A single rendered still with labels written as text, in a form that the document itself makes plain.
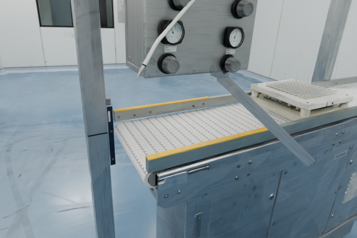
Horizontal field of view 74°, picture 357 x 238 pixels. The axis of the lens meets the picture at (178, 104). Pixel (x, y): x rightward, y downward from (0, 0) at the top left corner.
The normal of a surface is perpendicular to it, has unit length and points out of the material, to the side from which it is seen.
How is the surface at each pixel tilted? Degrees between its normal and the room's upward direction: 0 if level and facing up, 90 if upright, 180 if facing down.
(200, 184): 90
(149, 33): 90
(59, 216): 0
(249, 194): 90
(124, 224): 0
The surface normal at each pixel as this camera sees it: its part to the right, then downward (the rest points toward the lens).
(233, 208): 0.47, 0.33
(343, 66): -0.92, 0.10
